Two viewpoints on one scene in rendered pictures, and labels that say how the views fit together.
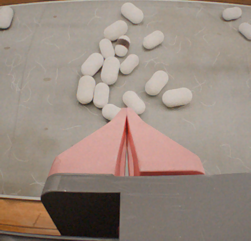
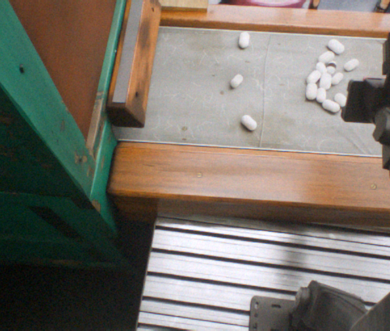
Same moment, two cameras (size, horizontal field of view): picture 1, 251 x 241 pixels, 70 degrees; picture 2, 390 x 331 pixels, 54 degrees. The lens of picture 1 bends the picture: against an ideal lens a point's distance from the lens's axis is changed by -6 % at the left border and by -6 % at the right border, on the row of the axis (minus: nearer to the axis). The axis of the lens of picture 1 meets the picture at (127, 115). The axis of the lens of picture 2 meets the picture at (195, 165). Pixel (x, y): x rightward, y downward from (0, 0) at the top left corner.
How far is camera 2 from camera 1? 63 cm
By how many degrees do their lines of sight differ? 10
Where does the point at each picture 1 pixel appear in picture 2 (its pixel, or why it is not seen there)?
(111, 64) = (327, 77)
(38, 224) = (293, 157)
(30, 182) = (278, 141)
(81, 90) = (311, 90)
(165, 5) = (357, 41)
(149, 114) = not seen: hidden behind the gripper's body
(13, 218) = (276, 155)
